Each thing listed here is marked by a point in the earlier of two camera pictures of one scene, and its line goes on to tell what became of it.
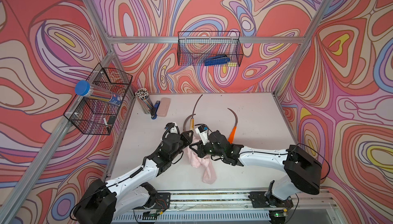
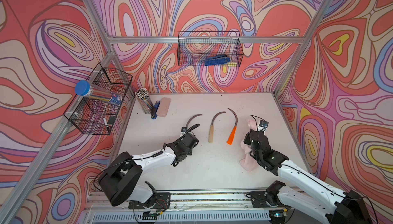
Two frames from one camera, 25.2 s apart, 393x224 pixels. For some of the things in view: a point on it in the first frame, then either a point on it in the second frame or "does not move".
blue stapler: x=155 y=109 does not move
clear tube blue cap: x=83 y=88 does not move
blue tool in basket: x=221 y=59 does not move
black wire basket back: x=194 y=48 does not move
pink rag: x=205 y=163 to x=248 y=162
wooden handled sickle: x=192 y=127 to x=211 y=131
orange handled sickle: x=232 y=136 does not move
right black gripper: x=200 y=148 to x=246 y=140
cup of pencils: x=144 y=98 does not move
